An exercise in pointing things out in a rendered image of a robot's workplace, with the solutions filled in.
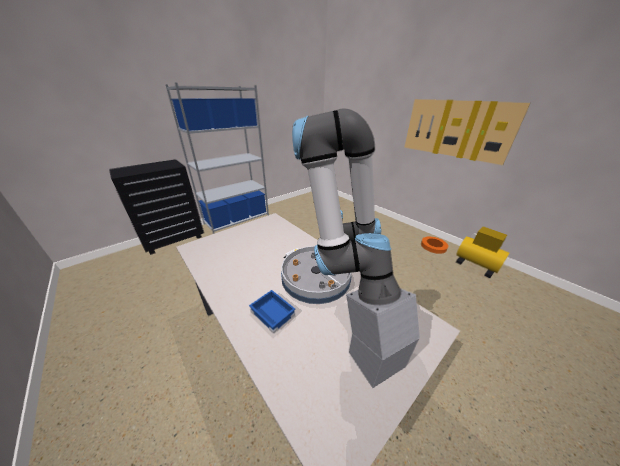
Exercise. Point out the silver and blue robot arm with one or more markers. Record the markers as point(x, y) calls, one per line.
point(320, 137)

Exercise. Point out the grey round turning table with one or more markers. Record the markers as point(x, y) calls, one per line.
point(307, 289)

